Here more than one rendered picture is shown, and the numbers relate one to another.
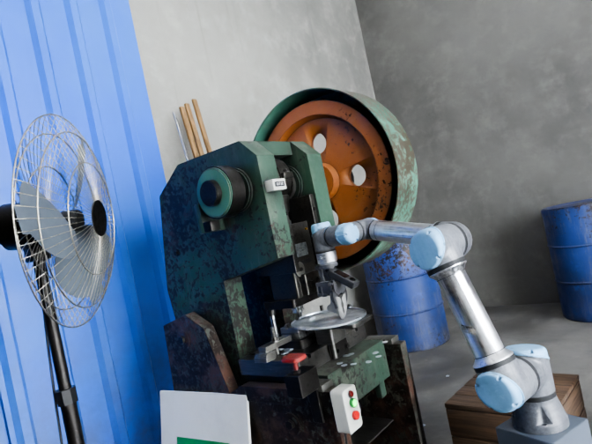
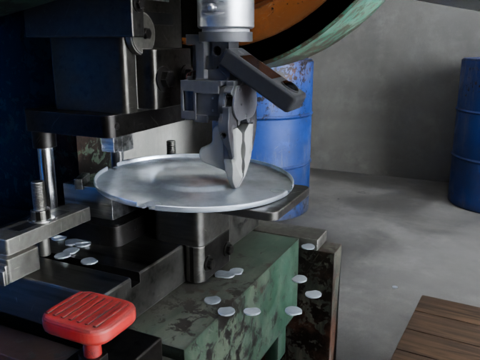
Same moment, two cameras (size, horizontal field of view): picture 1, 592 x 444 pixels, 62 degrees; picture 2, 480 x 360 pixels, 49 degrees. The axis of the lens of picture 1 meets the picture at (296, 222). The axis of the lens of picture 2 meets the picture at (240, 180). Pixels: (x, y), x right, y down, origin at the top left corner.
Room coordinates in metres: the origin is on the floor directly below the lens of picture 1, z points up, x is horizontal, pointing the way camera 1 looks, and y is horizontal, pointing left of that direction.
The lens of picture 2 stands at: (1.10, 0.06, 0.99)
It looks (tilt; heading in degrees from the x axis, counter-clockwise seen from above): 15 degrees down; 347
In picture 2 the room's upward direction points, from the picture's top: straight up
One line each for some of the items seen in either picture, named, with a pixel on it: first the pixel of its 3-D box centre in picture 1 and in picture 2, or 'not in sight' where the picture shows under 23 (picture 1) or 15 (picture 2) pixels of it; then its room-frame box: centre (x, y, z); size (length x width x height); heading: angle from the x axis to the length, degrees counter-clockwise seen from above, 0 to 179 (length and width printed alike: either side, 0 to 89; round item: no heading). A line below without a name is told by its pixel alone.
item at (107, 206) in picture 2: (301, 328); (119, 188); (1.94, 0.06, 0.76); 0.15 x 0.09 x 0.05; 141
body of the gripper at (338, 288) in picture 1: (329, 279); (221, 78); (1.82, -0.08, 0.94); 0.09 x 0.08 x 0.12; 51
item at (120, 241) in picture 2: (301, 336); (116, 210); (1.95, 0.07, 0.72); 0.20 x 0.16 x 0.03; 141
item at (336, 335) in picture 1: (338, 336); (213, 228); (1.83, -0.07, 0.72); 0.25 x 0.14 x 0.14; 51
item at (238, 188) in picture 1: (224, 197); not in sight; (1.76, 0.24, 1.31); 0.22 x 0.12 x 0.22; 51
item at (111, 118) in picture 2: (294, 301); (111, 123); (1.95, 0.07, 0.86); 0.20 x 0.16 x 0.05; 141
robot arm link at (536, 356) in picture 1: (527, 367); not in sight; (1.43, -0.57, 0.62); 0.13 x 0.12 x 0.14; 130
